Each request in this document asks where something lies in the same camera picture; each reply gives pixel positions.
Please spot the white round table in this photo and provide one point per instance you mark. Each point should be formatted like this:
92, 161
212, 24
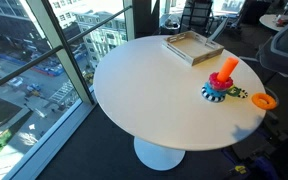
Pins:
154, 95

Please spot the wooden tray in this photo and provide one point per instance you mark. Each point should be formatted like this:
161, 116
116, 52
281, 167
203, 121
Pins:
193, 47

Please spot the black white striped base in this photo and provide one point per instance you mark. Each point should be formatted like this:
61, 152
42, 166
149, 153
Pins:
210, 97

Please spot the orange stacking peg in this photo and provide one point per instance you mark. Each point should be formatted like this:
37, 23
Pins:
227, 68

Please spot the black office chair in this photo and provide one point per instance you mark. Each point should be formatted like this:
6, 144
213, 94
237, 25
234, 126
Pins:
196, 15

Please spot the grey chair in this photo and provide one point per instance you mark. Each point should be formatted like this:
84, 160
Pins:
274, 53

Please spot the background white table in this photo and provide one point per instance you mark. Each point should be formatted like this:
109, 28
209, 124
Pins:
273, 21

